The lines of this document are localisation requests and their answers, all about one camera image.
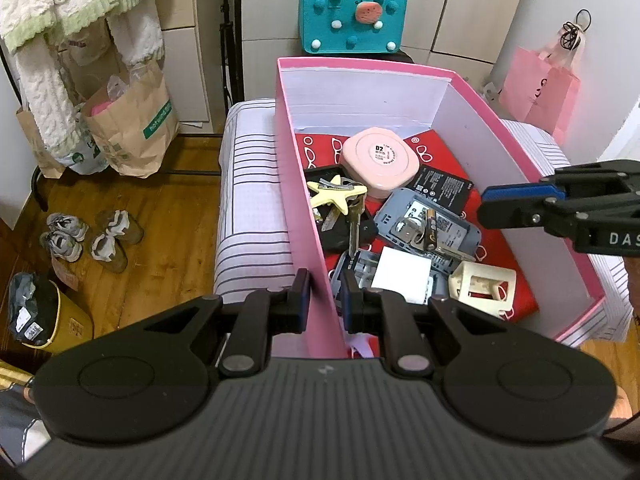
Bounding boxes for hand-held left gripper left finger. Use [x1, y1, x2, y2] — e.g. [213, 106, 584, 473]
[142, 267, 312, 380]

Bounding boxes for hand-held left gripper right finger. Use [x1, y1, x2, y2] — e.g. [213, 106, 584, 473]
[341, 269, 508, 380]

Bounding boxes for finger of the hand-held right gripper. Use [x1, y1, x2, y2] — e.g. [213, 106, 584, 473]
[481, 159, 640, 204]
[476, 199, 593, 235]

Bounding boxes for grey labelled router cover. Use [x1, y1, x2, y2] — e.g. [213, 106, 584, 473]
[330, 250, 451, 322]

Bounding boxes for white plug adapter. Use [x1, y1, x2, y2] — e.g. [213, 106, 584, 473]
[374, 247, 432, 306]

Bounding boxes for yellow star keychain with keys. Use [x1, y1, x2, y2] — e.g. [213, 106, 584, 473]
[305, 165, 379, 254]

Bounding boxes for grey plastic device back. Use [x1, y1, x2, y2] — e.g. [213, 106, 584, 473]
[374, 187, 482, 264]

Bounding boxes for cream plastic frame holder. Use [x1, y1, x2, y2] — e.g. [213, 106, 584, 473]
[448, 261, 517, 317]

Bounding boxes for silver key bunch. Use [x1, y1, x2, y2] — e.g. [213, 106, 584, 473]
[347, 192, 371, 259]

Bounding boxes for black yellow pencil battery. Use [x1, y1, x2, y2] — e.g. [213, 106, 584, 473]
[423, 209, 440, 252]

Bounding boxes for yellow star clip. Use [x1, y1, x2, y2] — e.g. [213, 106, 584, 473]
[306, 175, 369, 217]

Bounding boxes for pink cardboard box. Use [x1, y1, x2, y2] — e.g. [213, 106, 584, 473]
[276, 56, 607, 361]

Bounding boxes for pink rounded case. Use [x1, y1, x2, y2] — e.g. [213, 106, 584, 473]
[341, 127, 426, 199]

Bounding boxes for person's right forearm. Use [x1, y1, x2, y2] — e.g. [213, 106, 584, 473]
[622, 255, 640, 322]

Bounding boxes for pink paper bag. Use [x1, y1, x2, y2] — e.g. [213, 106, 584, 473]
[500, 30, 584, 144]

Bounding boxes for striped lilac bed sheet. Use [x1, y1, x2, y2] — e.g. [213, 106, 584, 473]
[214, 100, 636, 356]

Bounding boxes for beige wooden wardrobe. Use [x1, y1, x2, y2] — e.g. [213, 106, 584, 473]
[240, 0, 532, 102]

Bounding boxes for yellow waste bin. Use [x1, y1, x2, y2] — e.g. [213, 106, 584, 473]
[7, 272, 95, 354]

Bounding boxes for teal felt handbag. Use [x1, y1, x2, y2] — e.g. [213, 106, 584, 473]
[300, 0, 409, 56]

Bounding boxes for large brown paper bag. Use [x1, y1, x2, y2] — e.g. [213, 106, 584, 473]
[82, 60, 180, 179]

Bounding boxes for grey white sneaker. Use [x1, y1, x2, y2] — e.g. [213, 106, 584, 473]
[40, 231, 84, 263]
[46, 212, 90, 241]

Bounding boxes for black tripod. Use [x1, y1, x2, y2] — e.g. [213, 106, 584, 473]
[218, 0, 237, 111]

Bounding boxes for white green plastic bag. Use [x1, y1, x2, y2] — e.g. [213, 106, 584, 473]
[54, 105, 110, 176]

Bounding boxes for beige tall cabinet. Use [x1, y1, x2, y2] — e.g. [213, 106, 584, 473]
[154, 0, 222, 132]

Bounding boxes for dark plastic packet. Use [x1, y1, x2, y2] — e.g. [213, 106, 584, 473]
[7, 272, 62, 348]

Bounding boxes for small brown paper bag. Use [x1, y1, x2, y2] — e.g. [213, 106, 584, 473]
[15, 105, 67, 180]

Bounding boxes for beige canvas tote bag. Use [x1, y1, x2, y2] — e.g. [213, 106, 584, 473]
[57, 20, 126, 97]

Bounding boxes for cream green fluffy robe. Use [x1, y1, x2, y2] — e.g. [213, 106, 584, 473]
[0, 0, 173, 150]

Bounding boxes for black hair ties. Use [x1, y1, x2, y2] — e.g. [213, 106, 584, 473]
[560, 9, 594, 52]

